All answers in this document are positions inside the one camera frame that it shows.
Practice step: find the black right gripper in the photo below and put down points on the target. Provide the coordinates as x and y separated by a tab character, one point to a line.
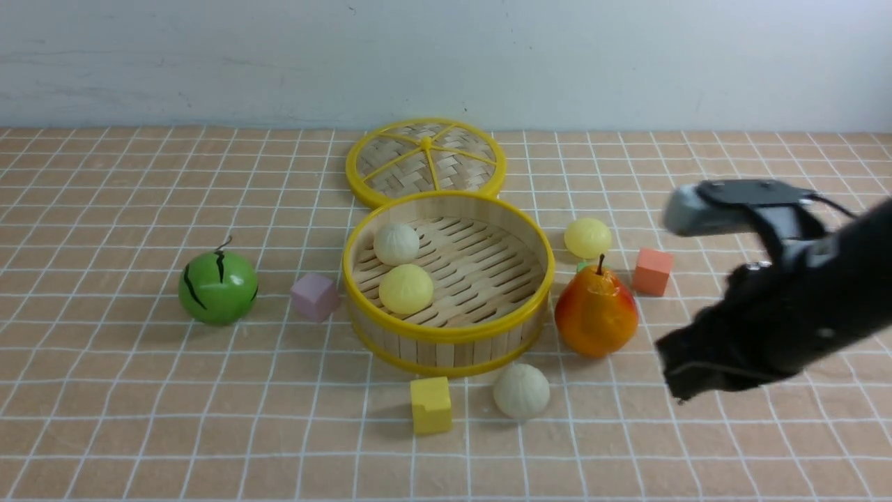
835	293

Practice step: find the yellow bun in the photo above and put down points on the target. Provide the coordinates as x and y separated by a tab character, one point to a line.
406	289
588	238

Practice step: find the white bun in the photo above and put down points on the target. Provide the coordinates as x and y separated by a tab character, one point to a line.
521	392
396	244

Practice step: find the bamboo steamer tray yellow rim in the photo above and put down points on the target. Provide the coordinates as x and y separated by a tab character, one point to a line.
492	269

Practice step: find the woven bamboo steamer lid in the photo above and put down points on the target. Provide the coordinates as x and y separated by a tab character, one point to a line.
424	155

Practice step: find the orange cube block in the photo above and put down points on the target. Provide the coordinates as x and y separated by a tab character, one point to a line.
652	272

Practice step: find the orange toy pear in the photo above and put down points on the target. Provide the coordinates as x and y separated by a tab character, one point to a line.
596	315

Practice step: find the yellow cube block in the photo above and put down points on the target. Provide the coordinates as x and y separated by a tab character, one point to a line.
431	405

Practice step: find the pink cube block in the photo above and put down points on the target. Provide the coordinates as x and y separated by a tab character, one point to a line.
315	296

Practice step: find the green toy watermelon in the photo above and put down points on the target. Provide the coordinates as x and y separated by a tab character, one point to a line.
219	287

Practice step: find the orange grid tablecloth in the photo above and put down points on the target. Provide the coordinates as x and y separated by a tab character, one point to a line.
111	391

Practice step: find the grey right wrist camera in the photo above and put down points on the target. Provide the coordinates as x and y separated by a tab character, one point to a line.
773	210

